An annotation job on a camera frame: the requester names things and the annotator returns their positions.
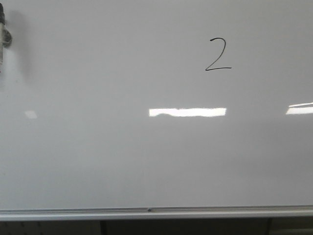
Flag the grey cabinet under whiteboard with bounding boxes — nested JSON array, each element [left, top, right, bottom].
[[0, 217, 313, 235]]

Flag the black whiteboard marker pen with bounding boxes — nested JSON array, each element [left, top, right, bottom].
[[0, 3, 12, 73]]

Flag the white whiteboard with aluminium frame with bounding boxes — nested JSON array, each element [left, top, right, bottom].
[[0, 0, 313, 221]]

